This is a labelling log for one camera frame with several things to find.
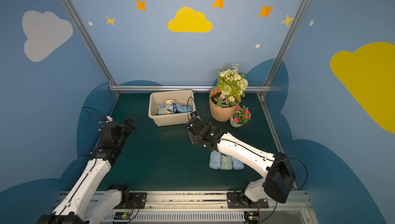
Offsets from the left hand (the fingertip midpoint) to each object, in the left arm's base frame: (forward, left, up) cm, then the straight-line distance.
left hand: (127, 122), depth 81 cm
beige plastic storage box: (+29, -29, -10) cm, 42 cm away
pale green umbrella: (-15, -54, -17) cm, 59 cm away
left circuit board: (-40, -3, -21) cm, 45 cm away
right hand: (-2, -40, -2) cm, 40 cm away
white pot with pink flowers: (+9, -63, -6) cm, 64 cm away
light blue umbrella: (+16, -22, -7) cm, 28 cm away
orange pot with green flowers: (+20, -54, -1) cm, 58 cm away
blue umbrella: (-16, -60, -16) cm, 64 cm away
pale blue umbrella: (-13, -48, -16) cm, 52 cm away
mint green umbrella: (+20, -12, -15) cm, 27 cm away
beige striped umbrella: (+24, -17, -10) cm, 31 cm away
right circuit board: (-39, -65, -22) cm, 78 cm away
